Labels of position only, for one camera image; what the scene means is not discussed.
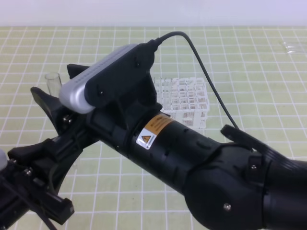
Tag green grid tablecloth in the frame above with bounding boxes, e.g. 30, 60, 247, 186
0, 26, 307, 230

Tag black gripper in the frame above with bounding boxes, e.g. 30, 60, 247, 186
7, 64, 134, 192

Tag white plastic test tube rack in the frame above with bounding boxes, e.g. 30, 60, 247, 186
153, 77, 210, 129

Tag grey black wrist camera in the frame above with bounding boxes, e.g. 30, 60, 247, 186
59, 40, 158, 114

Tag black camera cable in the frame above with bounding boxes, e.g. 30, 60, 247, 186
146, 31, 240, 131

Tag clear glass test tube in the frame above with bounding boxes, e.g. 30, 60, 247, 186
45, 72, 62, 97

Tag clear test tubes on cloth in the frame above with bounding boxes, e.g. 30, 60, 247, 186
281, 41, 307, 55

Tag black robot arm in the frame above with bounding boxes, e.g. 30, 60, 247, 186
0, 64, 307, 230

